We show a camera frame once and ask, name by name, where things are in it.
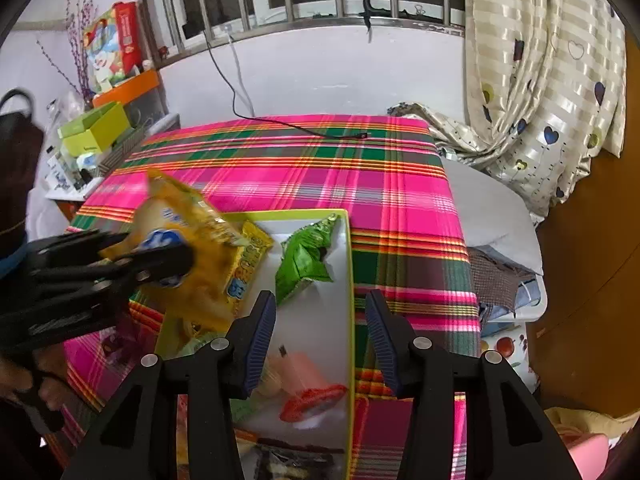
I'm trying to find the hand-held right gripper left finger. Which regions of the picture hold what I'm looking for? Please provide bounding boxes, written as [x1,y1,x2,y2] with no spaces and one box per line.
[60,290,277,480]

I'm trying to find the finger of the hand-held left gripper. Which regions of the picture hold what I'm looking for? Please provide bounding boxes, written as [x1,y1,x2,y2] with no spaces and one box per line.
[29,245,196,295]
[29,229,132,267]

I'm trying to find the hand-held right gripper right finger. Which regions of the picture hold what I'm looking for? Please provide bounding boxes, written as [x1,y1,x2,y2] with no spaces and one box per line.
[364,289,583,480]

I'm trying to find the large yellow snack bag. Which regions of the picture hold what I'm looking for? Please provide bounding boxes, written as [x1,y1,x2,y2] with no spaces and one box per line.
[97,169,246,346]

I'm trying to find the pink sausage snack packet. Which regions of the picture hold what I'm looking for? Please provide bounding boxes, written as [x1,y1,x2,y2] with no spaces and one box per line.
[270,350,348,423]

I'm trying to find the shallow lime green box lid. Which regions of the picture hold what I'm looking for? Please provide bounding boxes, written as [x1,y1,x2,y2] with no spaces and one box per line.
[155,208,357,480]

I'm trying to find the gold snack packet blue label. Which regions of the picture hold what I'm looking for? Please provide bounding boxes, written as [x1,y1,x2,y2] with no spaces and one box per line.
[222,220,275,318]

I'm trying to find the green snack packet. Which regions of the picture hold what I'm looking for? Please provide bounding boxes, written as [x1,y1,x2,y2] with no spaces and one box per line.
[275,214,341,307]

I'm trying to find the person's left hand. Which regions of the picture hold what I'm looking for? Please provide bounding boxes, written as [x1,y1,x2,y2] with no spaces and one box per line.
[0,352,69,413]

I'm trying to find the cluttered white side table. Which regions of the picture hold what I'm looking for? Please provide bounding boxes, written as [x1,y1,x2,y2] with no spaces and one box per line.
[45,112,181,221]

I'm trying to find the black bag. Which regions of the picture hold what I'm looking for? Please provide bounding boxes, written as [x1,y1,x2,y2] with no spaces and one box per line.
[0,89,48,241]

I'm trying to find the grey plastic basket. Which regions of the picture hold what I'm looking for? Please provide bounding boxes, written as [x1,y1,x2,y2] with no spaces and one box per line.
[97,125,152,177]

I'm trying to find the deep lime green cardboard box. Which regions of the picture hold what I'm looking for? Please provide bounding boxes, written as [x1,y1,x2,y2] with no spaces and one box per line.
[57,101,132,157]

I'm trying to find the fruit print cloth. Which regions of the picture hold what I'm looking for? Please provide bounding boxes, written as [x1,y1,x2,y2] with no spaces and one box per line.
[479,324,532,386]

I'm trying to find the brown checked cloth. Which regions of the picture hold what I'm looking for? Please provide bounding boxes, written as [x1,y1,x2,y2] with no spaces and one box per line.
[467,247,532,312]

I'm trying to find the white plastic storage bin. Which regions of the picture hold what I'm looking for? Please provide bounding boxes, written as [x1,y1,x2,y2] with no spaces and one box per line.
[479,270,549,361]

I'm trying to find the pink green plaid blanket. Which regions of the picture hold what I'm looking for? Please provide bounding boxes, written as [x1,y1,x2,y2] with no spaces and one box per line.
[47,114,483,480]

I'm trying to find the orange plastic bin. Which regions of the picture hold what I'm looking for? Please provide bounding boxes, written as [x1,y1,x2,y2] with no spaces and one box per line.
[92,70,162,108]

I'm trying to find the grey pillow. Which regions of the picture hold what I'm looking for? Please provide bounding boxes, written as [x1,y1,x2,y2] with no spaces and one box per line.
[440,152,545,277]

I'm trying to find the colourful printed cardboard box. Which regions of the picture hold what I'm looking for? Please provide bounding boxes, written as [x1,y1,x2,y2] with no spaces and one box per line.
[82,1,142,93]

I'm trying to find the purple flower branches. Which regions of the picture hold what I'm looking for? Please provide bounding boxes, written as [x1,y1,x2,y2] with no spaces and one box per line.
[37,0,99,103]

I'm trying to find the wooden wardrobe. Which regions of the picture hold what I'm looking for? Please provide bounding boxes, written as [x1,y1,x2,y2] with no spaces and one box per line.
[525,20,640,421]

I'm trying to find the pink cream cloth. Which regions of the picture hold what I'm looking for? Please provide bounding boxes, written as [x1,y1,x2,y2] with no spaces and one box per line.
[542,405,627,480]

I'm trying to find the cream striped heart curtain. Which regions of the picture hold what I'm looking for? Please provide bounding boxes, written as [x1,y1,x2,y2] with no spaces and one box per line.
[387,0,628,218]

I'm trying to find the black hook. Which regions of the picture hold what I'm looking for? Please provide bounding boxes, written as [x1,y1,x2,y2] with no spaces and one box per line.
[362,0,390,41]

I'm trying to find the black cable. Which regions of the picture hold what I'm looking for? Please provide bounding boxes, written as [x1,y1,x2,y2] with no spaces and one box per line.
[202,30,371,140]

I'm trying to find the white cable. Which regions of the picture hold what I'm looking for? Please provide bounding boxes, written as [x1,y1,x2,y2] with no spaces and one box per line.
[226,34,257,118]

